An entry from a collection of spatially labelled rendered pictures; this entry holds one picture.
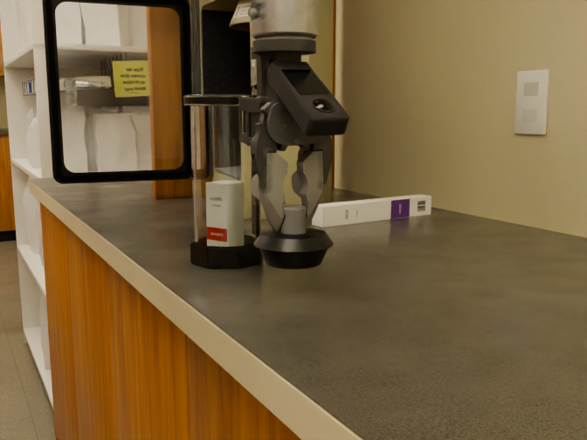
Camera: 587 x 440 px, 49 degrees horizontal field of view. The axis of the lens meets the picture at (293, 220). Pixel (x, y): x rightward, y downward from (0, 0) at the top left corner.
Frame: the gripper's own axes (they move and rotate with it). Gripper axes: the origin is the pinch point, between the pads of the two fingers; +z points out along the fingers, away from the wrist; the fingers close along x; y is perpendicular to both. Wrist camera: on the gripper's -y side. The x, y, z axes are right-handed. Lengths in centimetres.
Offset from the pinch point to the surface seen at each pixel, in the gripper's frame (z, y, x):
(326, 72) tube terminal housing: -20, 56, -38
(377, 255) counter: 8.3, 10.3, -19.3
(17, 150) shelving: 7, 271, 3
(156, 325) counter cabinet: 18.1, 23.7, 9.6
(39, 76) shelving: -23, 163, 5
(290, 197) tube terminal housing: 5, 47, -24
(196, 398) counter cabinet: 22.7, 7.5, 9.6
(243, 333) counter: 8.2, -10.8, 11.2
